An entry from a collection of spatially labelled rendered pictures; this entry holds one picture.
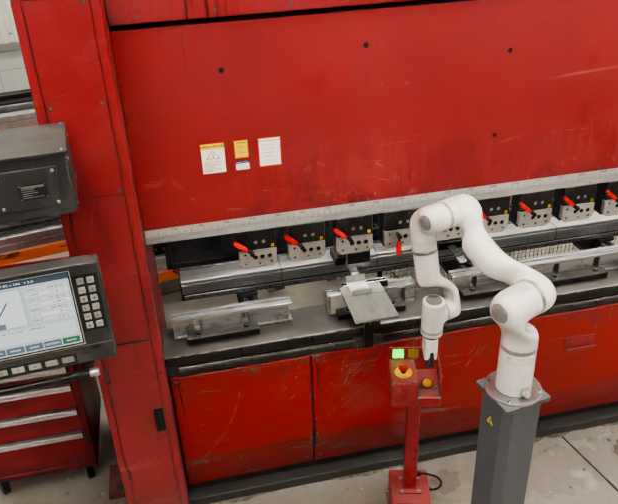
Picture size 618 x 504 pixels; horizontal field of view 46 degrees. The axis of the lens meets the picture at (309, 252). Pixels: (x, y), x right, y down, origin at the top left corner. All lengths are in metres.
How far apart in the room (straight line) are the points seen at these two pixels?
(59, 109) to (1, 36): 4.19
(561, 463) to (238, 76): 2.40
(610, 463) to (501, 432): 1.34
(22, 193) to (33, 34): 0.49
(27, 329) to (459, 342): 1.83
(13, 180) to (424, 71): 1.49
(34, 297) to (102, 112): 0.61
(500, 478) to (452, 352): 0.74
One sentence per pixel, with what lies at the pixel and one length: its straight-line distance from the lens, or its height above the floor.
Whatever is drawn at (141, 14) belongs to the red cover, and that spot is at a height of 2.19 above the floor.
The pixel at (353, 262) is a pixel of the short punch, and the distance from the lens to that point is 3.04.
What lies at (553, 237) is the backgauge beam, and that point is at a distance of 3.71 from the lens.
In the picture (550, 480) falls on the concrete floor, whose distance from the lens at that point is 3.74.
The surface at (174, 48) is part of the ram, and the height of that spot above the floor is 2.07.
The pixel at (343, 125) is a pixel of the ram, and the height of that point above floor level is 1.73.
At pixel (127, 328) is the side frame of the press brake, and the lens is 2.77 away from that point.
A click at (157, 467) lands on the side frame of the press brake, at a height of 0.40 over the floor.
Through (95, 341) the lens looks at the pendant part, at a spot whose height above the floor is 1.31.
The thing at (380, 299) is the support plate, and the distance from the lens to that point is 3.00.
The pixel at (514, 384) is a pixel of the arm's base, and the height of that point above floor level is 1.07.
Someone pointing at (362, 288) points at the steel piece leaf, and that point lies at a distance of 3.07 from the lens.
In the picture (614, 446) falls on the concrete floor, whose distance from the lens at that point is 3.99.
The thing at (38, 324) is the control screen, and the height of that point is 1.42.
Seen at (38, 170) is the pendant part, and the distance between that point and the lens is 2.14.
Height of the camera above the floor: 2.67
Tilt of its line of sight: 30 degrees down
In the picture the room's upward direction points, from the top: 2 degrees counter-clockwise
